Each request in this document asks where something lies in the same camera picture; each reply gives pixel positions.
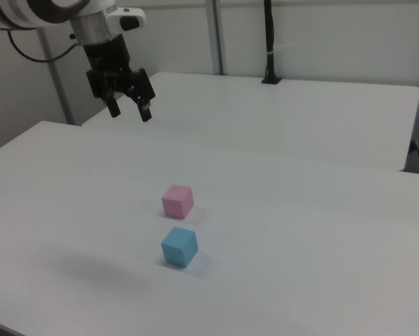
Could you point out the blue cube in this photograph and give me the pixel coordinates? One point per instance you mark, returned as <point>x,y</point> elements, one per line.
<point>177,250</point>

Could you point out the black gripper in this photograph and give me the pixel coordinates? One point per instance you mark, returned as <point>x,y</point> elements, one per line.
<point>107,59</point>

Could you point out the pink cube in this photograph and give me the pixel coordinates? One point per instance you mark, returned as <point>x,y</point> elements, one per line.
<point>176,204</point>

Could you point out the grey metal frame post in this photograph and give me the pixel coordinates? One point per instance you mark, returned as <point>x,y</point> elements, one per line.
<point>57,80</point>
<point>217,35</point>

